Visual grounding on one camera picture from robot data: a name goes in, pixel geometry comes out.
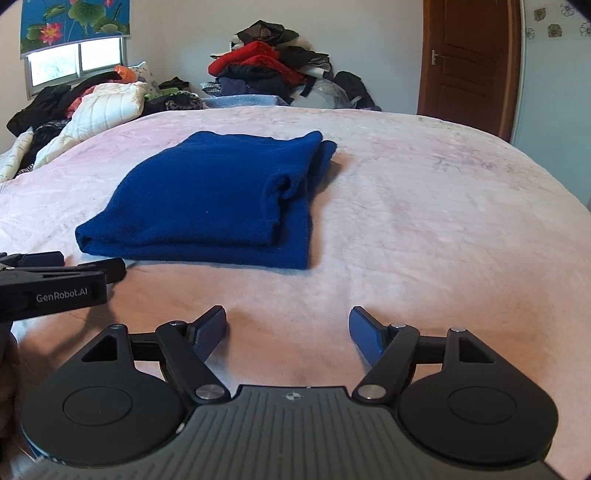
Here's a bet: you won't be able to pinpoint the window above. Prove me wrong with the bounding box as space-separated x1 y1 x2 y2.
23 36 129 99

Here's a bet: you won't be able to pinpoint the white floral quilt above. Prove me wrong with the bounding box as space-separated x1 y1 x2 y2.
0 128 36 184

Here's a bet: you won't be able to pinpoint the brown wooden door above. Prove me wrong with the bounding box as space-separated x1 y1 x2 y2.
416 0 523 142

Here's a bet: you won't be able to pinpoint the lotus print roller blind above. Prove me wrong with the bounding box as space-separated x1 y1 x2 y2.
19 0 132 61

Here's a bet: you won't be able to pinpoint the flower wall decals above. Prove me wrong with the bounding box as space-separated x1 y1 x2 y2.
525 0 591 41

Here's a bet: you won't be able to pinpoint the blue knit sweater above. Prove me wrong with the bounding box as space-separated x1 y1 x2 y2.
75 130 338 271

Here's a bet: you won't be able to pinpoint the leopard print garment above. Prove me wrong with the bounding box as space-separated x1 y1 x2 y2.
142 91 205 114

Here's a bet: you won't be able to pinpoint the white quilted jacket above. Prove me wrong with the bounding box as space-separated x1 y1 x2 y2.
34 81 149 170

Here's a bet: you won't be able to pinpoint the pile of black clothes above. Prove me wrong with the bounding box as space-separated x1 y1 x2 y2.
235 19 332 75

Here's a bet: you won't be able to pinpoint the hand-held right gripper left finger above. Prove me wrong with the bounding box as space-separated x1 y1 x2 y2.
69 305 230 408

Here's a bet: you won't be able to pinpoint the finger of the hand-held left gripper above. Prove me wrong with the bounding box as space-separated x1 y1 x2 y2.
0 251 66 274
69 257 128 286

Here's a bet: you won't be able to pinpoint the red garment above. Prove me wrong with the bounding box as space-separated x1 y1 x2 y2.
208 41 306 85

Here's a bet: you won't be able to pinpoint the pink blanket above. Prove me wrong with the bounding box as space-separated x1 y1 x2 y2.
0 105 591 403

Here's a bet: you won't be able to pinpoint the navy garment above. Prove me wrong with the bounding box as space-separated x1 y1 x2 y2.
216 65 293 103

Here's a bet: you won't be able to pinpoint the clear plastic bag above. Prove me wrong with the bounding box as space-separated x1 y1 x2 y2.
300 65 352 110

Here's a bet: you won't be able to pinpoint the light blue towel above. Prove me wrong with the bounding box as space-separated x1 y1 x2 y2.
202 94 290 110

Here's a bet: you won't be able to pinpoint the dark speckled garment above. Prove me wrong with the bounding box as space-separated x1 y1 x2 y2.
17 119 71 172

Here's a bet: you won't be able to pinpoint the black bag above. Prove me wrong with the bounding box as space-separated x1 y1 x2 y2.
333 70 376 111

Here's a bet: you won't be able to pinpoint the floral pillow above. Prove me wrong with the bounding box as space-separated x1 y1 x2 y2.
129 61 161 92

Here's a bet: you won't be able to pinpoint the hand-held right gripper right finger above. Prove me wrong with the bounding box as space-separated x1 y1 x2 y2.
348 305 509 408

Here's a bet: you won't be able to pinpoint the black jacket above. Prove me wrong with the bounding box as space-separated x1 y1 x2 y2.
6 71 124 137

